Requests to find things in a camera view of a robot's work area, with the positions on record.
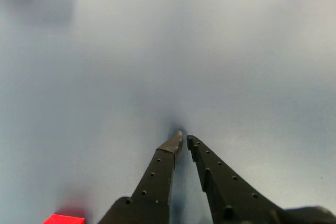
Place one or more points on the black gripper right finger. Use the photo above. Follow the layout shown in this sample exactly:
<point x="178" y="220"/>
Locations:
<point x="231" y="190"/>

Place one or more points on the blue-grey table mat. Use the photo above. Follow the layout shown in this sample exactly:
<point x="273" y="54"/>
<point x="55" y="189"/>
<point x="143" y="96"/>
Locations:
<point x="168" y="64"/>

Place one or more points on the red cube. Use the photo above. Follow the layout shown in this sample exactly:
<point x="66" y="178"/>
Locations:
<point x="64" y="219"/>

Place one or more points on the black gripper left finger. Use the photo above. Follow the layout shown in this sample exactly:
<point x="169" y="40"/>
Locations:
<point x="155" y="182"/>

